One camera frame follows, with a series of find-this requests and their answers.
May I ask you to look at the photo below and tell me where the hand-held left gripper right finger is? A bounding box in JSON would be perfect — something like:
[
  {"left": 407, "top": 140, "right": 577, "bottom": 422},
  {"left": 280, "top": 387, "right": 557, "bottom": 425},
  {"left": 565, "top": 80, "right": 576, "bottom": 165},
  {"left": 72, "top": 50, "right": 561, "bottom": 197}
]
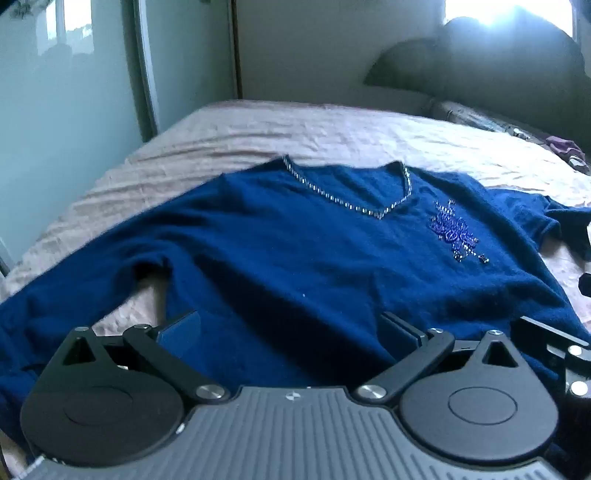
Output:
[{"left": 353, "top": 312, "right": 525, "bottom": 408}]

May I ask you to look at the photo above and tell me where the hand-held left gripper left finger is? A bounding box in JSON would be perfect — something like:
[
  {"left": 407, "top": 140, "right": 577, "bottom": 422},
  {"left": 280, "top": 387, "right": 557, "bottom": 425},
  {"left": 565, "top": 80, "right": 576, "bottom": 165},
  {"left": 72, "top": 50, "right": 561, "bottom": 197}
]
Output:
[{"left": 60, "top": 310, "right": 230, "bottom": 408}]

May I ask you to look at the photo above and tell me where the blue beaded v-neck sweater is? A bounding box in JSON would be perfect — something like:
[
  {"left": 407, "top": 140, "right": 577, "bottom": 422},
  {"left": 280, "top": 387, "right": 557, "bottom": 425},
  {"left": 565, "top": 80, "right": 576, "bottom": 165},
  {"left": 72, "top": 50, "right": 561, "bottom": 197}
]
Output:
[{"left": 0, "top": 156, "right": 591, "bottom": 416}]

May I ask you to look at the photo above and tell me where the purple cloth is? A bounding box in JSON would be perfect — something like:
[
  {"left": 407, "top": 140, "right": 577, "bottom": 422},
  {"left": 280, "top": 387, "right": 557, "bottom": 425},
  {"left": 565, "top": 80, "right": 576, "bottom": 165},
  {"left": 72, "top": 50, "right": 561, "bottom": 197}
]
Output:
[{"left": 545, "top": 135, "right": 589, "bottom": 162}]

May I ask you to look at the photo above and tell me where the patterned pillow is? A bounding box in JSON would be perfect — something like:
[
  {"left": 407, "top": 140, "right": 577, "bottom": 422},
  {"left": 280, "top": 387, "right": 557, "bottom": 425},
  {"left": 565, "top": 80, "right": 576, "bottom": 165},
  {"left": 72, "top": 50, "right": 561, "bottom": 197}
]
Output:
[{"left": 427, "top": 98, "right": 555, "bottom": 144}]

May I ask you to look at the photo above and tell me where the bed with pink sheet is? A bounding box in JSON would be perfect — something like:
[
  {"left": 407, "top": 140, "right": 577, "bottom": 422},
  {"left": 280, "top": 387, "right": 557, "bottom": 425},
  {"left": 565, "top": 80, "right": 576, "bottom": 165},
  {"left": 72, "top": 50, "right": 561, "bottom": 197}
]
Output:
[{"left": 0, "top": 99, "right": 591, "bottom": 480}]

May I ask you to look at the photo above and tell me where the dark scalloped headboard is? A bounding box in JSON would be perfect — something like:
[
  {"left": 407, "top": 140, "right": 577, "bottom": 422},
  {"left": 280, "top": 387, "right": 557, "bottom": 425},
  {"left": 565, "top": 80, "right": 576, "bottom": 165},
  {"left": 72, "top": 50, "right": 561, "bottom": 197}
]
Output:
[{"left": 362, "top": 4, "right": 591, "bottom": 139}]

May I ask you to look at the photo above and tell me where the glass door wardrobe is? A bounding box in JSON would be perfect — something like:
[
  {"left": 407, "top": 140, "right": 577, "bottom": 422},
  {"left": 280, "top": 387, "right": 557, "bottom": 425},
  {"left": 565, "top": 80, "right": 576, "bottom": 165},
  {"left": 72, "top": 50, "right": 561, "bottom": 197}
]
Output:
[{"left": 0, "top": 0, "right": 243, "bottom": 278}]

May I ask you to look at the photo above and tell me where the bright window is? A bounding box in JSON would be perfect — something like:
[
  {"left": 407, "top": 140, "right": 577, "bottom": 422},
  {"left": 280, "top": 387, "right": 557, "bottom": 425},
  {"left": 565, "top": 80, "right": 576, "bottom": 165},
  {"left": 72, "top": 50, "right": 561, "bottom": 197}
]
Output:
[{"left": 443, "top": 0, "right": 575, "bottom": 38}]

